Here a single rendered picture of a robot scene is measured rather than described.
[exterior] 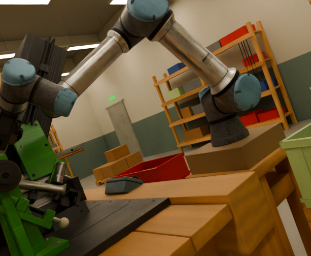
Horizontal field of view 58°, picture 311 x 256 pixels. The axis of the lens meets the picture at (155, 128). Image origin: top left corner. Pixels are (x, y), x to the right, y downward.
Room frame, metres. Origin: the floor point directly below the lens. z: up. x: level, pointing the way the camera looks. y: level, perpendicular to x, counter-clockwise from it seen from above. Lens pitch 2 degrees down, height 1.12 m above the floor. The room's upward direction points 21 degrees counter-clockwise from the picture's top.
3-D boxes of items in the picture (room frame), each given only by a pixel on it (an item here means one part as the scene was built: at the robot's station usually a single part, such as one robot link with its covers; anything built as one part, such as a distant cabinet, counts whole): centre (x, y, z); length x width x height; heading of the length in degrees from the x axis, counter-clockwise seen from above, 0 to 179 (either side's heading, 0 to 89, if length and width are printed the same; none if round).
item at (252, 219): (1.24, 0.34, 0.82); 1.50 x 0.14 x 0.15; 41
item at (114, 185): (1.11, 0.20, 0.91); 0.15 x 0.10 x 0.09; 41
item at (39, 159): (1.04, 0.46, 1.17); 0.13 x 0.12 x 0.20; 41
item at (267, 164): (1.12, -0.26, 0.83); 0.32 x 0.32 x 0.04; 37
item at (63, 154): (1.18, 0.53, 1.11); 0.39 x 0.16 x 0.03; 131
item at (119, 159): (7.61, 1.30, 0.37); 1.20 x 0.80 x 0.74; 139
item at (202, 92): (1.11, -0.27, 1.10); 0.13 x 0.12 x 0.14; 21
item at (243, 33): (6.66, -1.56, 1.10); 3.01 x 0.55 x 2.20; 41
